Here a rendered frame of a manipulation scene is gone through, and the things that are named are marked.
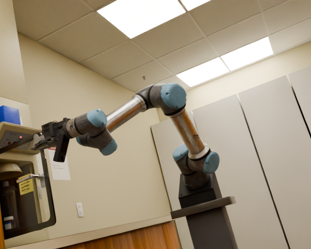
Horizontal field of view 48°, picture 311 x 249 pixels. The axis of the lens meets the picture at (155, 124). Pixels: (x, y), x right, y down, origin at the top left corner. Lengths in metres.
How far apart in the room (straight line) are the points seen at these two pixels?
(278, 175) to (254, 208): 0.47
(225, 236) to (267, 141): 2.55
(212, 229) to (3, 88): 1.33
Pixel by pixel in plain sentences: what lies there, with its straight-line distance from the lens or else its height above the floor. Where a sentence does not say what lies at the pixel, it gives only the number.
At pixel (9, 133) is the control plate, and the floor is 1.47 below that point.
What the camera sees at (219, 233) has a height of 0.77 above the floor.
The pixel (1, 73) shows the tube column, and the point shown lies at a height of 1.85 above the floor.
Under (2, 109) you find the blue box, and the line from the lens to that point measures 1.80.
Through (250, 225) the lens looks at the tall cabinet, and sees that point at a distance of 4.35.
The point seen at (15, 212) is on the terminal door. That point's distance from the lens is 1.65.
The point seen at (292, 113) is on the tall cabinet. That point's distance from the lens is 4.35.
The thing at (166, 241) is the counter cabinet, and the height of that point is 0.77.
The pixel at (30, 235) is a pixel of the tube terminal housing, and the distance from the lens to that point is 1.86.
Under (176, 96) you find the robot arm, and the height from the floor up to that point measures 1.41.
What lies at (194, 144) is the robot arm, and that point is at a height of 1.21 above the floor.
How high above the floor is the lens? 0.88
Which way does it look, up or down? 16 degrees up
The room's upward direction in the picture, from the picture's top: 15 degrees counter-clockwise
